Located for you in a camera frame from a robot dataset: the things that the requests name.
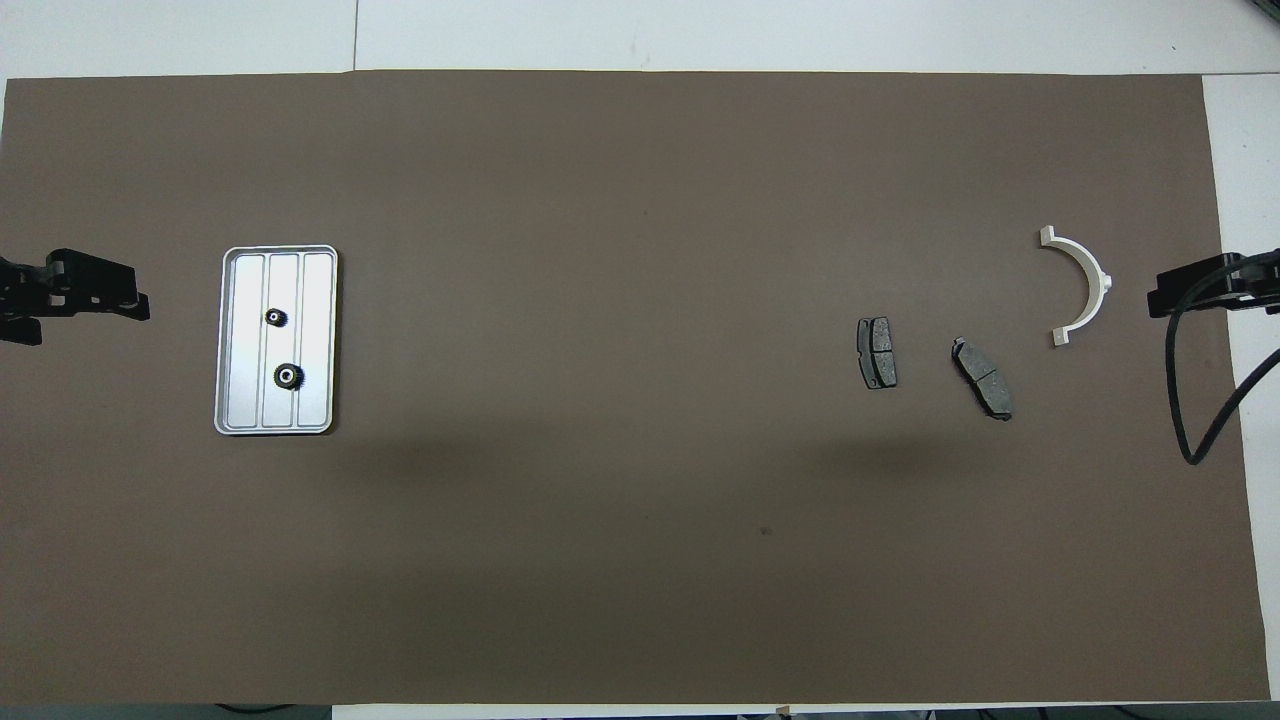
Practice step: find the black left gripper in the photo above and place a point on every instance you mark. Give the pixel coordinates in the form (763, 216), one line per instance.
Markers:
(90, 278)

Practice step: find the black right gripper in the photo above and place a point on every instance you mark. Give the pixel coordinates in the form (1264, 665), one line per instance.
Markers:
(1225, 275)

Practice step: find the small black bearing gear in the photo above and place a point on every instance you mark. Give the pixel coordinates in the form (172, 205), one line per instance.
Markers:
(277, 317)

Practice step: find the silver metal tray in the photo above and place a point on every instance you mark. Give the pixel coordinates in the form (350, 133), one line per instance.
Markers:
(245, 340)

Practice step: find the long curved grey brake pad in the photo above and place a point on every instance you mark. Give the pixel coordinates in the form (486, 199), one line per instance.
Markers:
(982, 378)

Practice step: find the short rectangular grey brake pad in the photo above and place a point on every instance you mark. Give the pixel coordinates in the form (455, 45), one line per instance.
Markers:
(877, 352)

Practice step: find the brown table mat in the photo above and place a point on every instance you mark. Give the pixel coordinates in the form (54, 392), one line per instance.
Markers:
(600, 300)

